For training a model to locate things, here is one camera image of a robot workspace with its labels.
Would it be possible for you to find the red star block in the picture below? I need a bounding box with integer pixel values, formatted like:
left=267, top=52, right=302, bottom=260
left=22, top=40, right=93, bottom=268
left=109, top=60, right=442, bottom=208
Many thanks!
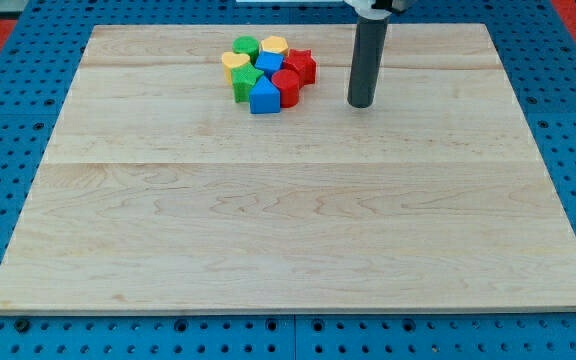
left=283, top=49, right=317, bottom=88

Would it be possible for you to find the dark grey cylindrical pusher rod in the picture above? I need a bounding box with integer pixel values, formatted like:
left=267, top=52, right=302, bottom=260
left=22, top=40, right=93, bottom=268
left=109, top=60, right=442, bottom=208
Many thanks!
left=347, top=16, right=389, bottom=108

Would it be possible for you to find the green star block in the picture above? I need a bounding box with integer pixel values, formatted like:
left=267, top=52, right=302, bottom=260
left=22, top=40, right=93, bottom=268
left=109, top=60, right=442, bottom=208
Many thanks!
left=231, top=63, right=264, bottom=103

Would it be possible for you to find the blue triangle block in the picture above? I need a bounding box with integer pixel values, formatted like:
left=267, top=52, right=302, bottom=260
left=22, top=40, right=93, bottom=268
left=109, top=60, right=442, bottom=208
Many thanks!
left=249, top=76, right=281, bottom=114

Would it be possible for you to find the red cylinder block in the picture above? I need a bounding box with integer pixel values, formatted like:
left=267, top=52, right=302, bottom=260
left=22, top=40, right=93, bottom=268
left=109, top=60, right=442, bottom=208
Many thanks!
left=271, top=69, right=300, bottom=108

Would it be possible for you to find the yellow hexagon block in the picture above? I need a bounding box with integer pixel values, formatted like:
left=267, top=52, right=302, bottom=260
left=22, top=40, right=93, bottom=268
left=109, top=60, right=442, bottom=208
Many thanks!
left=261, top=35, right=290, bottom=56

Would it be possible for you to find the blue cube block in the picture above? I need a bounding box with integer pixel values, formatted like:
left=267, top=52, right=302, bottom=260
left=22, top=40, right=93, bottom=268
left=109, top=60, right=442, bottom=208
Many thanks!
left=254, top=51, right=284, bottom=79

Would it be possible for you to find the yellow heart block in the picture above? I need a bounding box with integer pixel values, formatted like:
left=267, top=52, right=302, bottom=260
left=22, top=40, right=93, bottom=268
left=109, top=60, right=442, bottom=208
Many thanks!
left=221, top=51, right=250, bottom=85

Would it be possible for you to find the green cylinder block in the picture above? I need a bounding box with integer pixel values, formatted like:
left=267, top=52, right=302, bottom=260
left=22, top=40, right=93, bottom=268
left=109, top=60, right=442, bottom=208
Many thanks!
left=232, top=36, right=260, bottom=64

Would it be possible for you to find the light wooden board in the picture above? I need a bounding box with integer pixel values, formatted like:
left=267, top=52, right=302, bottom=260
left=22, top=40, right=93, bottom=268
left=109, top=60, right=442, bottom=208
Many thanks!
left=0, top=23, right=576, bottom=316

